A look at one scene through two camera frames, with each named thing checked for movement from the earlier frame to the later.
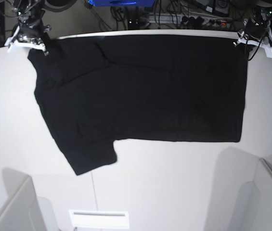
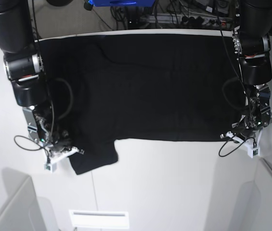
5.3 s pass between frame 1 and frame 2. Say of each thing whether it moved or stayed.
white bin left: stayed
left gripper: moved
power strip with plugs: stayed
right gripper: moved
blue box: stayed
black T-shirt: stayed
